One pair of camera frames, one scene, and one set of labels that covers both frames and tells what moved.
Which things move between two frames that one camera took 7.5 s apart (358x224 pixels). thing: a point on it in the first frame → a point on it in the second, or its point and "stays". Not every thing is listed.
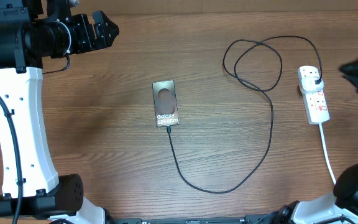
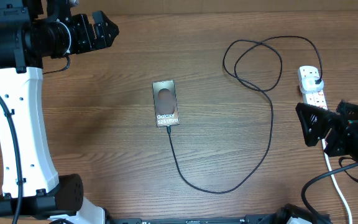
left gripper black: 81,23 stays
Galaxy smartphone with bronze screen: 166,107 stays
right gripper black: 357,74 → 336,126
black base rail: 251,219 stays
